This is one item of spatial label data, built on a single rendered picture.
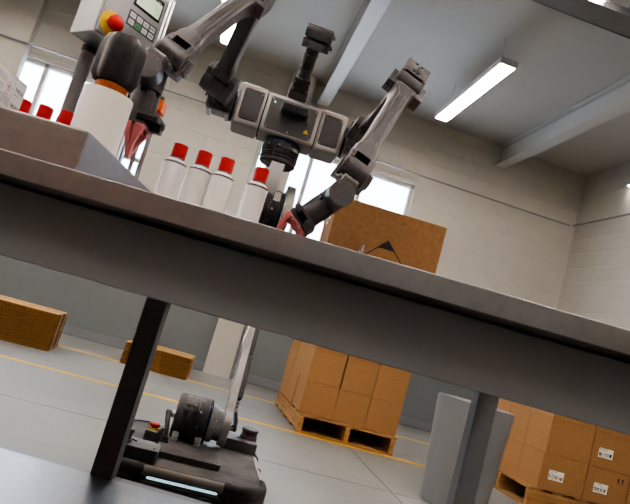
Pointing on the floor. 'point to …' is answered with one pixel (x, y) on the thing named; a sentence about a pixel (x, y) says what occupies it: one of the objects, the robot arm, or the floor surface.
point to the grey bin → (434, 485)
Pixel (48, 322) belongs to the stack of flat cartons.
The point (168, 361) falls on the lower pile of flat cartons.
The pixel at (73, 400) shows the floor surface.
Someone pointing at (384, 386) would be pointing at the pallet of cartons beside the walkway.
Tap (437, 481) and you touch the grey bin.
